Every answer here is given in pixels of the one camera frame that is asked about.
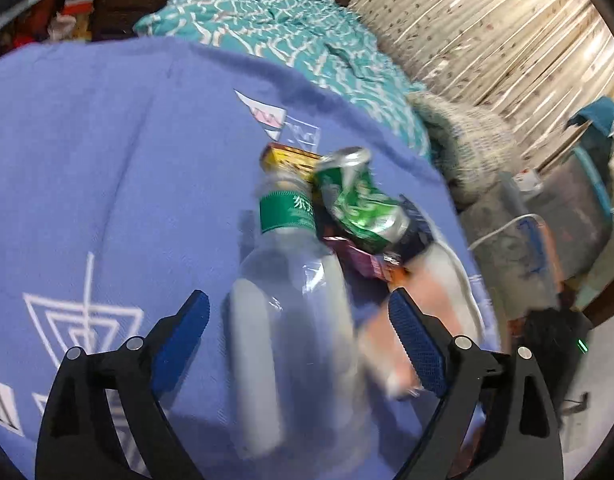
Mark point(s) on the beige floral curtain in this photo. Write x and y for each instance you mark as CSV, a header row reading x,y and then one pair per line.
x,y
532,62

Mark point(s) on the clear plastic storage bin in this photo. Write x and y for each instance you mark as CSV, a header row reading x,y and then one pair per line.
x,y
530,234

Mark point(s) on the teal patterned quilt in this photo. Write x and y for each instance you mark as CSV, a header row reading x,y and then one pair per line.
x,y
324,41

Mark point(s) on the clear plastic water bottle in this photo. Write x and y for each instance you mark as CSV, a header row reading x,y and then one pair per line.
x,y
299,386

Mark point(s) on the blue patterned bed sheet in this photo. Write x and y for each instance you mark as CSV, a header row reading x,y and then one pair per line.
x,y
128,173

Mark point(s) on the crushed green soda can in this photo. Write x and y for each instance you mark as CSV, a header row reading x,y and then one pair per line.
x,y
371,218

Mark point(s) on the grey checked pillow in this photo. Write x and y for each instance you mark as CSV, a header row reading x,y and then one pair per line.
x,y
474,145

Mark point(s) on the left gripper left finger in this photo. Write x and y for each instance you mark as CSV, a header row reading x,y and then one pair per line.
x,y
78,437

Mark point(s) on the purple snack wrapper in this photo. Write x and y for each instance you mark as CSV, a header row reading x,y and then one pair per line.
x,y
385,267

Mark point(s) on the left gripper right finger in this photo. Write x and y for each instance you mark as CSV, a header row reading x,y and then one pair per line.
x,y
519,438

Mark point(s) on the yellow cardboard box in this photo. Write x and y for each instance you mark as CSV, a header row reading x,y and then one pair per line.
x,y
277,156

